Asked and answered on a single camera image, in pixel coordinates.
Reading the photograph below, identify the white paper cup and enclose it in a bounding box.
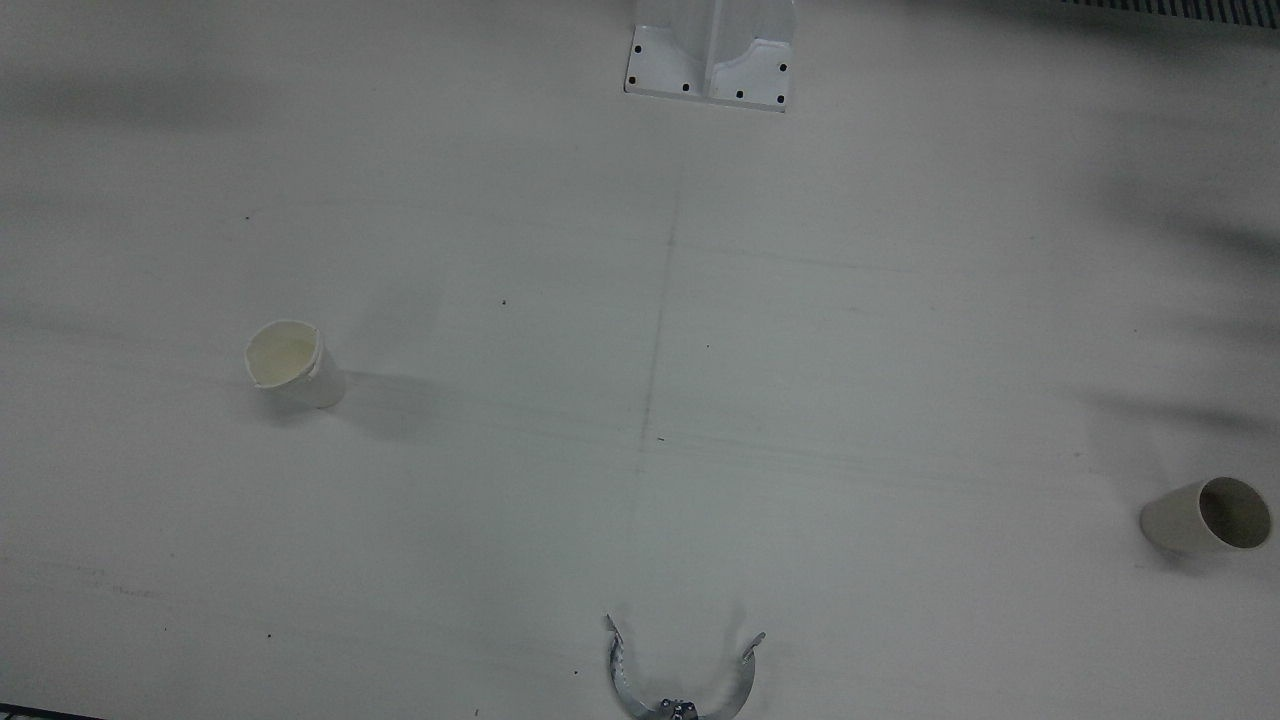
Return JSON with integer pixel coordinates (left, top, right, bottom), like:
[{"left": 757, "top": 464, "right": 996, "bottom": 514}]
[
  {"left": 1139, "top": 476, "right": 1273, "bottom": 555},
  {"left": 244, "top": 319, "right": 348, "bottom": 410}
]

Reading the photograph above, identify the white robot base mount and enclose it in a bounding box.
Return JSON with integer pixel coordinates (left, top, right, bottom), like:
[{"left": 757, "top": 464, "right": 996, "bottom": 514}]
[{"left": 624, "top": 0, "right": 798, "bottom": 113}]

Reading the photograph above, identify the white table cover sheet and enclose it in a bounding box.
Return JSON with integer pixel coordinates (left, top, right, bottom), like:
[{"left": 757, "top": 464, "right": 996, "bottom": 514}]
[{"left": 0, "top": 0, "right": 1280, "bottom": 720}]

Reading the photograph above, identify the striped metal grille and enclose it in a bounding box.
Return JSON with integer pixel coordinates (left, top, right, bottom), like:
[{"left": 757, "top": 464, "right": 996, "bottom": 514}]
[{"left": 1058, "top": 0, "right": 1280, "bottom": 31}]

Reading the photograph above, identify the metal grabber tool green handle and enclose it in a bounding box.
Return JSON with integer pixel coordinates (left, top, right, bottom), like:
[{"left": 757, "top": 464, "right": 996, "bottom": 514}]
[{"left": 603, "top": 613, "right": 768, "bottom": 720}]

